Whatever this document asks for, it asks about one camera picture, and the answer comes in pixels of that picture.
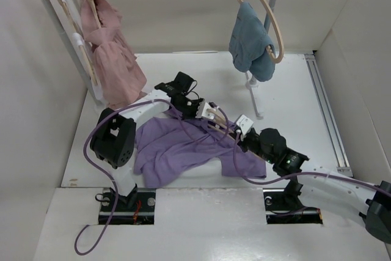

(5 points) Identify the aluminium rail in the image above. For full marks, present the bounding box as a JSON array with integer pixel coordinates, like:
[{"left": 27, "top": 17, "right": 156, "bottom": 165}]
[{"left": 304, "top": 54, "right": 354, "bottom": 178}]

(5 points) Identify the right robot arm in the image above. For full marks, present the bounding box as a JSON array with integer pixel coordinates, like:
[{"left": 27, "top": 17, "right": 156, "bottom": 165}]
[{"left": 232, "top": 128, "right": 390, "bottom": 244}]

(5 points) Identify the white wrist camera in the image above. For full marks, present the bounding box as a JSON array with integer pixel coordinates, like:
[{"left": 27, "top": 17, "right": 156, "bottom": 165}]
[
  {"left": 235, "top": 114, "right": 254, "bottom": 140},
  {"left": 195, "top": 101, "right": 219, "bottom": 120}
]

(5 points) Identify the blue garment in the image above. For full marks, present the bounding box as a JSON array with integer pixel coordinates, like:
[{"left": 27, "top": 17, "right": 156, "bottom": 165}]
[{"left": 228, "top": 2, "right": 275, "bottom": 82}]

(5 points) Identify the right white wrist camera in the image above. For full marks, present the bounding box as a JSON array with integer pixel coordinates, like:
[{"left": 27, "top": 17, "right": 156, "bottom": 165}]
[{"left": 235, "top": 114, "right": 254, "bottom": 140}]

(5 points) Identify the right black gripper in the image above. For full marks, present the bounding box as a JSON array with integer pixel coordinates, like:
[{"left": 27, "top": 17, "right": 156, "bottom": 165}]
[{"left": 228, "top": 130, "right": 276, "bottom": 164}]

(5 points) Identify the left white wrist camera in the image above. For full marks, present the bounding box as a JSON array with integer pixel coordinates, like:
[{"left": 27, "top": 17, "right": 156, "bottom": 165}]
[{"left": 195, "top": 101, "right": 219, "bottom": 120}]

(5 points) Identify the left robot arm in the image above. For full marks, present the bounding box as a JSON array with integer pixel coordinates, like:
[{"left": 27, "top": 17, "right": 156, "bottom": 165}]
[{"left": 90, "top": 72, "right": 203, "bottom": 210}]

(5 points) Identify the purple t shirt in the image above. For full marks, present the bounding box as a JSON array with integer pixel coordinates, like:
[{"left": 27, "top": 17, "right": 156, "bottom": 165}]
[{"left": 133, "top": 117, "right": 267, "bottom": 188}]

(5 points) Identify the pink dress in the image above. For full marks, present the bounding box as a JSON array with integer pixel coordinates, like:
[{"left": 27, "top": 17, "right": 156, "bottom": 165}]
[{"left": 81, "top": 0, "right": 147, "bottom": 109}]

